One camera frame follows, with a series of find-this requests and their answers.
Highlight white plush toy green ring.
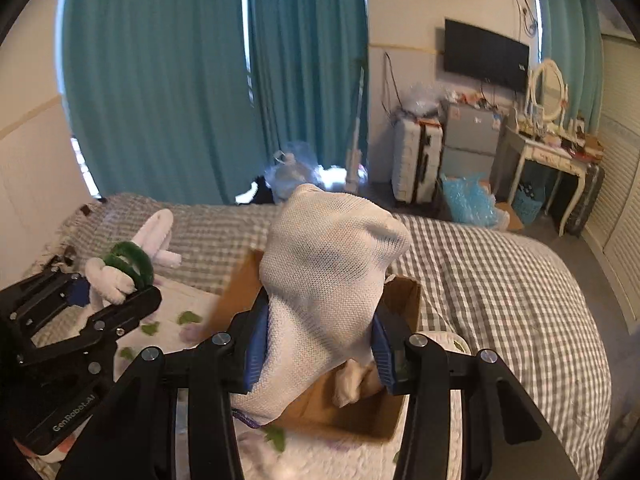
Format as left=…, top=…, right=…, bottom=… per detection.
left=84, top=208, right=184, bottom=322

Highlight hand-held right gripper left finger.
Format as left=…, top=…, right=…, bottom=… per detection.
left=55, top=291, right=272, bottom=480

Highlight checkered bed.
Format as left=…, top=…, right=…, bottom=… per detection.
left=37, top=192, right=614, bottom=480

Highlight oval white vanity mirror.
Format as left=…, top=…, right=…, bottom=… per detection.
left=527, top=58, right=569, bottom=124

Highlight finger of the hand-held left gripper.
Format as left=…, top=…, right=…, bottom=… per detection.
left=0, top=270, right=90, bottom=343
left=30, top=286, right=164, bottom=362

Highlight black wall television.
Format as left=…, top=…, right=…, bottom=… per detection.
left=443, top=18, right=531, bottom=94

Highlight white louvered wardrobe doors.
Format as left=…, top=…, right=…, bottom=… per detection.
left=581, top=34, right=640, bottom=322

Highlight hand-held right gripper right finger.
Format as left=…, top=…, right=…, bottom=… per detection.
left=371, top=305, right=587, bottom=480

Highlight white stick mop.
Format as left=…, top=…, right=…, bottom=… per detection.
left=344, top=66, right=369, bottom=194

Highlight white mesh cloth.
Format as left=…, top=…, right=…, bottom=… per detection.
left=227, top=183, right=413, bottom=428

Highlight white suitcase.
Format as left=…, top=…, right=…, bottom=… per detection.
left=391, top=117, right=445, bottom=205

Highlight blue plastic bag pile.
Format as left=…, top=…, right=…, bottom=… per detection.
left=440, top=173, right=502, bottom=229

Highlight clear crumpled plastic bag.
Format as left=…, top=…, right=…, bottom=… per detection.
left=399, top=81, right=447, bottom=122

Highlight clear plastic water jug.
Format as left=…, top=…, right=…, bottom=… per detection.
left=264, top=140, right=327, bottom=206

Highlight white leaf-print quilt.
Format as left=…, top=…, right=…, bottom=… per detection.
left=14, top=275, right=468, bottom=480

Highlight flat brown cardboard piece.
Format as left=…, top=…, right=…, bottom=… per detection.
left=492, top=202, right=527, bottom=234

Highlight teal curtain beside wardrobe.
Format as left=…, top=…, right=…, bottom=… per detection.
left=529, top=0, right=605, bottom=132

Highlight dark suitcase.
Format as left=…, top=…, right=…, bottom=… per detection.
left=564, top=162, right=606, bottom=237

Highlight cardboard box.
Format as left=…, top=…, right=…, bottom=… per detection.
left=200, top=249, right=422, bottom=444

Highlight black wall cable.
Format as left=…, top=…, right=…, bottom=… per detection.
left=381, top=51, right=402, bottom=117

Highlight blue laundry basket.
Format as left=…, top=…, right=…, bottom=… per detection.
left=510, top=184, right=546, bottom=226

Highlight white fluffy toy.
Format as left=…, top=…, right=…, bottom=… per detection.
left=332, top=360, right=382, bottom=409

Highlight narrow teal curtain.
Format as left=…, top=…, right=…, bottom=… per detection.
left=247, top=0, right=372, bottom=172

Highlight grey mini fridge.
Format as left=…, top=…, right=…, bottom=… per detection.
left=439, top=100, right=504, bottom=182

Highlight white vanity table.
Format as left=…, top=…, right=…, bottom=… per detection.
left=504, top=124, right=602, bottom=237

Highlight wide teal curtain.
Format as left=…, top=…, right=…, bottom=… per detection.
left=61, top=0, right=267, bottom=206

